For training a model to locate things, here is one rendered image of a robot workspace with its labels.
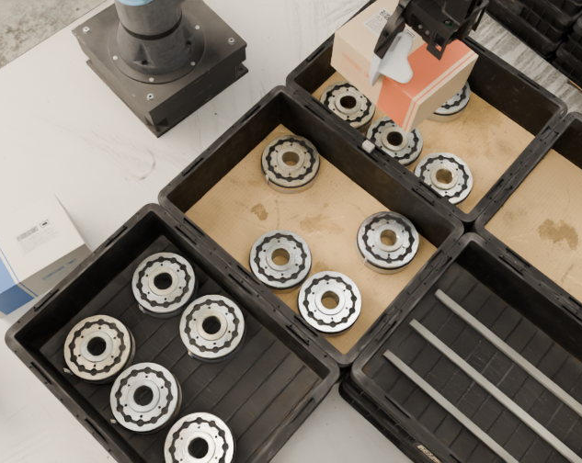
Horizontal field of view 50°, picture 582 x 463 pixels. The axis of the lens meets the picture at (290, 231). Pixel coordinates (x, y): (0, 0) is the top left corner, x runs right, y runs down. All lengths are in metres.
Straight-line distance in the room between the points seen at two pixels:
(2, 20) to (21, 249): 1.51
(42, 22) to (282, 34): 1.27
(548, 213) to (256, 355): 0.57
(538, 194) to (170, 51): 0.73
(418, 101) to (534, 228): 0.40
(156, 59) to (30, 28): 1.31
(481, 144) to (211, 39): 0.57
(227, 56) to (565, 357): 0.83
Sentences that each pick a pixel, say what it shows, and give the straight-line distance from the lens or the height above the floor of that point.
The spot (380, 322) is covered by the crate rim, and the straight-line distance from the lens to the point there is 0.94.
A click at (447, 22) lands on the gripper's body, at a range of 0.80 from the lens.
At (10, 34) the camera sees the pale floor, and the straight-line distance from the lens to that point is 2.53.
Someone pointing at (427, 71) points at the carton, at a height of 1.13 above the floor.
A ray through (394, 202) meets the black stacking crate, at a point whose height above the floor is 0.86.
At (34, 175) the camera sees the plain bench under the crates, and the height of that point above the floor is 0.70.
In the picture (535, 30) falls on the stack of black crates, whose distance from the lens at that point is 2.02.
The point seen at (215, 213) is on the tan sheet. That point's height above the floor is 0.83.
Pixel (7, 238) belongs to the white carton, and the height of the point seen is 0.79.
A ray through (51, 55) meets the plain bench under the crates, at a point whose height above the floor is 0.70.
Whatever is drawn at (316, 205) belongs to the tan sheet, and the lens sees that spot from 1.09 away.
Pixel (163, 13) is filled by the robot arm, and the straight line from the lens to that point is 1.17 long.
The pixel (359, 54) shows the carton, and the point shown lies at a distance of 0.89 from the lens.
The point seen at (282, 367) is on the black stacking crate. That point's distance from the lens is 1.01.
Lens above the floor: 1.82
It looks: 68 degrees down
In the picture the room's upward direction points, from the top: 4 degrees clockwise
